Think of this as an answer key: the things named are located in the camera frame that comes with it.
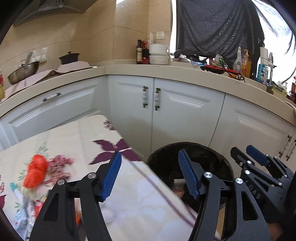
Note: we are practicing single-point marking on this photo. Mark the dark hanging cloth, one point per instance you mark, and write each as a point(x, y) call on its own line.
point(208, 28)

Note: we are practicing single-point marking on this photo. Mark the steel wok pan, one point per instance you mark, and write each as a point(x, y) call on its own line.
point(25, 70)

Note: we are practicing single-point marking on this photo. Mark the orange detergent bottle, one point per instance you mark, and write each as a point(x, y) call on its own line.
point(246, 64)

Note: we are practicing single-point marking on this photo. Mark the crumpled red plastic bag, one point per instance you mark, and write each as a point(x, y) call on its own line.
point(36, 172)

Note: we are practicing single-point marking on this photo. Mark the red tray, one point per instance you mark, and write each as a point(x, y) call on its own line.
point(217, 70)

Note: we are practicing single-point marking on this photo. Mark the red white twine bundle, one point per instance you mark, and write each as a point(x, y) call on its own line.
point(55, 169)

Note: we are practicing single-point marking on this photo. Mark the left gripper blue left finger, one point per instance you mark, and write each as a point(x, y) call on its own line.
point(56, 220)

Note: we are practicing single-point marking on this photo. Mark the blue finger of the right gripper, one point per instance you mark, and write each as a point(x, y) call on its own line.
point(235, 155)
point(258, 156)

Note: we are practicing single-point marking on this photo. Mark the black pot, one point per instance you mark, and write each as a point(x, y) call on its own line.
point(69, 58)

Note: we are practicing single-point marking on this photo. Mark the dark sauce bottle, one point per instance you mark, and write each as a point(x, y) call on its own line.
point(139, 51)

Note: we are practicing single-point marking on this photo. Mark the pink stove cover cloth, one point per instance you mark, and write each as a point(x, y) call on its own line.
point(44, 75)

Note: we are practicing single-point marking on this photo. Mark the white teal small tube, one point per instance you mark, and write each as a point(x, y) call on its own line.
point(18, 195)

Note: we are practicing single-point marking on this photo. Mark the white spray bottle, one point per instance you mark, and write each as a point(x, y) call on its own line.
point(238, 61)

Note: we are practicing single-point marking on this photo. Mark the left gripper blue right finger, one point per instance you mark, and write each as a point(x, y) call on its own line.
point(243, 219)

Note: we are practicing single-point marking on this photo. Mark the white stacked bowls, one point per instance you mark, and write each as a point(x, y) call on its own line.
point(159, 54)

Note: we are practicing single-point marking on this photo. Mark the white cabinet door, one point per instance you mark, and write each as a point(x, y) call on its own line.
point(184, 113)

